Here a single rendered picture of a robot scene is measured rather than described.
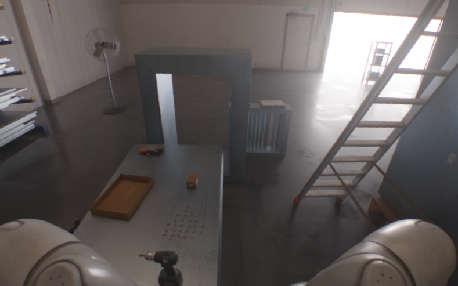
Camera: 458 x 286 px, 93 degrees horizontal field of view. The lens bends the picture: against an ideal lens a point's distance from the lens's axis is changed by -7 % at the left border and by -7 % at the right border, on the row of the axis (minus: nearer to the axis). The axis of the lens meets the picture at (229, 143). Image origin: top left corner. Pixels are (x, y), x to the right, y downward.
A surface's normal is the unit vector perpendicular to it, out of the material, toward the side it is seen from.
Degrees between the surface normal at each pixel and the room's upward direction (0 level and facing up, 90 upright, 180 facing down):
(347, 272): 56
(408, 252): 15
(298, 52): 90
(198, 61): 90
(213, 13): 90
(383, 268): 27
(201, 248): 0
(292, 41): 90
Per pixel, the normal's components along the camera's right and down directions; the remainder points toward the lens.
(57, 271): 0.04, -0.56
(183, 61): -0.05, 0.48
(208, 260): 0.02, -0.88
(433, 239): 0.19, -0.76
